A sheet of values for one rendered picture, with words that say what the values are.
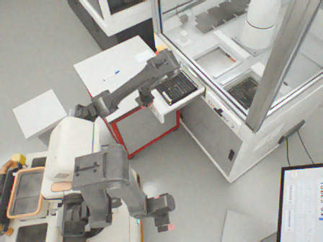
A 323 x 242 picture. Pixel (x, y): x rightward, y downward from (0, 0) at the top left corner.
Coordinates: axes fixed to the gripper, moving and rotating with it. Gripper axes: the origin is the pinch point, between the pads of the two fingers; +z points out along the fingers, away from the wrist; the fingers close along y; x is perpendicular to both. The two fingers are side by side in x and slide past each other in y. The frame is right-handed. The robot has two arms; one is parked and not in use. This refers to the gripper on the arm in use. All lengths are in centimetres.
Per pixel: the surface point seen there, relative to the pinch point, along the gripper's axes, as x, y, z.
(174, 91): 0.7, 21.7, 2.6
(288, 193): -83, 25, -11
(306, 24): -52, 36, -78
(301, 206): -89, 22, -15
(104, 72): 54, -6, 14
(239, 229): -81, 22, 85
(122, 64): 53, 9, 14
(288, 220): -90, 16, -11
